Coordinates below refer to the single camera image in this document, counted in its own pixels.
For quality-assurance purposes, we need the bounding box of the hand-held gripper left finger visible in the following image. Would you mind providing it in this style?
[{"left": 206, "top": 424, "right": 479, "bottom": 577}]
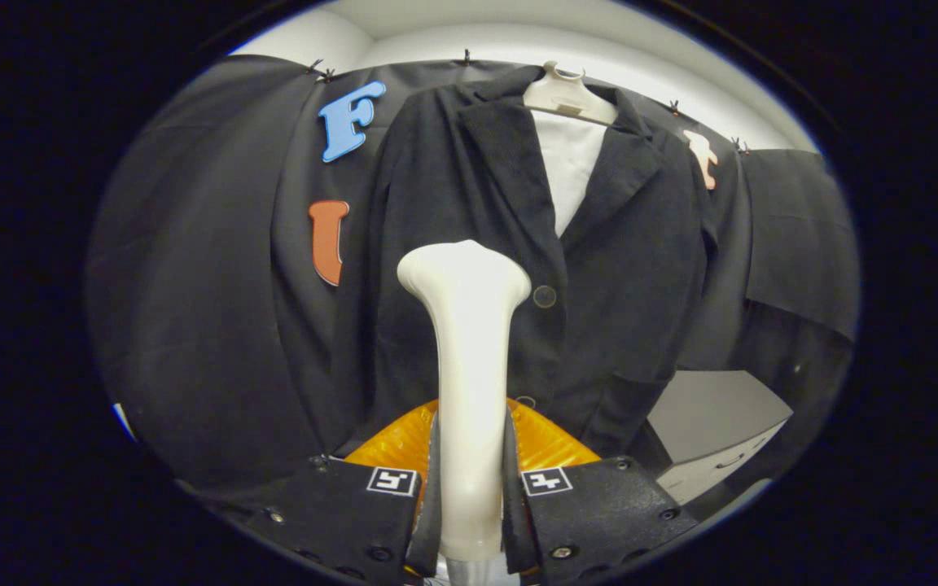
[{"left": 245, "top": 399, "right": 443, "bottom": 586}]

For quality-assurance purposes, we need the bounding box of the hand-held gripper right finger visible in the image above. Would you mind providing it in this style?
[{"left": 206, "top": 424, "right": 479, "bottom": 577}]
[{"left": 504, "top": 397, "right": 699, "bottom": 586}]

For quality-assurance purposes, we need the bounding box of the white garment steamer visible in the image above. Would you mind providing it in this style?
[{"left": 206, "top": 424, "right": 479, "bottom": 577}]
[{"left": 396, "top": 240, "right": 533, "bottom": 586}]

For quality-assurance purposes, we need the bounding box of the black suit jacket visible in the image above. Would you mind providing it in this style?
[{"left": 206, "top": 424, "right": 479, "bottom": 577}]
[{"left": 331, "top": 65, "right": 718, "bottom": 458}]

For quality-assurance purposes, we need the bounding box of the white shirt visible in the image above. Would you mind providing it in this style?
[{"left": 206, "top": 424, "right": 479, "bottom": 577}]
[{"left": 530, "top": 110, "right": 610, "bottom": 238}]

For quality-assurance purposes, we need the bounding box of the white clothes hanger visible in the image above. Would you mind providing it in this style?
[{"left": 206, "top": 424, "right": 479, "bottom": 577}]
[{"left": 522, "top": 61, "right": 620, "bottom": 127}]

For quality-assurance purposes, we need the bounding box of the grey cabinet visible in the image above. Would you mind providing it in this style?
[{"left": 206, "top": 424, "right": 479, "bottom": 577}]
[{"left": 647, "top": 370, "right": 796, "bottom": 505}]

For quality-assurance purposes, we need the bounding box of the black backdrop cloth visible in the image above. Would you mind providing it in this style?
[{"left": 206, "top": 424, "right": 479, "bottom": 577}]
[{"left": 82, "top": 55, "right": 861, "bottom": 505}]

